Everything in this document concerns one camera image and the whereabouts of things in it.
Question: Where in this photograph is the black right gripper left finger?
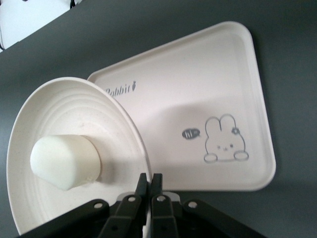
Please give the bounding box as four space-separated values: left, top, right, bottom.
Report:
22 173 150 238

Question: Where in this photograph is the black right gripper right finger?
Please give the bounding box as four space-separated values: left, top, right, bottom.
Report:
149 173 269 238

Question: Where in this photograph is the white steamed bun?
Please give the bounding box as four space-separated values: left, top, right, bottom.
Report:
29 133 102 191

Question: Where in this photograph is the round cream plate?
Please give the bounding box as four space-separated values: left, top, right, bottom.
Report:
5 76 152 238

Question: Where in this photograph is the cream rabbit print tray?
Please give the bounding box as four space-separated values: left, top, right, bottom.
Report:
87 21 277 193

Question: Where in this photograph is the dark grey table mat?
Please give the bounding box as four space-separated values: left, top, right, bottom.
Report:
0 0 317 238

